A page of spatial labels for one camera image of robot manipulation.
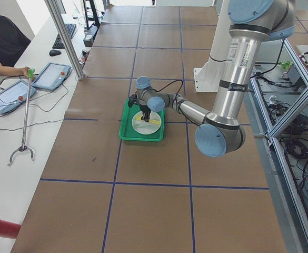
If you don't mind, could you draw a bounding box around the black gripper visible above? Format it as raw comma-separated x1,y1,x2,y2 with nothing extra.
140,105,151,123

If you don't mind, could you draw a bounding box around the yellow plastic spoon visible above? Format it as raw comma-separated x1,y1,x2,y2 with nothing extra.
136,115,161,125

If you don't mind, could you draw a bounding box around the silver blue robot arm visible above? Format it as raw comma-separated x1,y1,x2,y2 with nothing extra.
129,1,296,157

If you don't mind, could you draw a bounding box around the person hand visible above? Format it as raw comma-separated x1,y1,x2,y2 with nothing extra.
21,66,36,80

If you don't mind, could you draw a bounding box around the clear plastic fork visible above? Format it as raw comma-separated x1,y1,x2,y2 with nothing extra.
134,124,158,132

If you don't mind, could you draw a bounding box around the white round plate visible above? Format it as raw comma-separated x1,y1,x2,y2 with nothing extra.
132,111,162,135

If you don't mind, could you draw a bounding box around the green plastic tray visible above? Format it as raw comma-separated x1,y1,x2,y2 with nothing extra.
118,99,165,142

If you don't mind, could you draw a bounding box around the far blue teach pendant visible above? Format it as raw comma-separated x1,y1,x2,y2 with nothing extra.
32,62,71,91

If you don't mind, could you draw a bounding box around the blue teach pendant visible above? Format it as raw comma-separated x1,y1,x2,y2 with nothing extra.
0,80,28,114
32,62,71,91

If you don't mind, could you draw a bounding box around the black computer mouse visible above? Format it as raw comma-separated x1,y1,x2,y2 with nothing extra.
49,49,62,57

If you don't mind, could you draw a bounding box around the black keyboard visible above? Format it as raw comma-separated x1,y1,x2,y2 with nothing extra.
52,23,77,50

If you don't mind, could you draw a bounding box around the silver reacher grabber tool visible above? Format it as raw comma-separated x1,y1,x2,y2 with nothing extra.
7,68,35,167

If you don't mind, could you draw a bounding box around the near blue teach pendant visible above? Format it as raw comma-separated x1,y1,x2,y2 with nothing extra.
0,80,28,114

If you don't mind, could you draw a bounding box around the person in black shirt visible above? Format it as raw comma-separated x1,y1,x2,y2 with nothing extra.
0,15,31,76

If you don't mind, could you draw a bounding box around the red cylinder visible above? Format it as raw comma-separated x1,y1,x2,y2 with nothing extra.
0,219,21,239

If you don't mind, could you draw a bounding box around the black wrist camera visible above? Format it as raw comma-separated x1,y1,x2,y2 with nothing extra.
127,94,138,108

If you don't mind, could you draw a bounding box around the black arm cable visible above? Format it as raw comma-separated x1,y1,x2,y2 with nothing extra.
156,80,212,124

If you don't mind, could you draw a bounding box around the white pedestal column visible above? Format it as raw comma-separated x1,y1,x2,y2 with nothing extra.
194,0,231,92

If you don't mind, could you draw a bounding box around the aluminium frame post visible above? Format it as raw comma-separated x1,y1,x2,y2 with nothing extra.
45,0,84,80

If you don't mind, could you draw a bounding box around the aluminium side frame rail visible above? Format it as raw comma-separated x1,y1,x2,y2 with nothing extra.
245,40,308,252

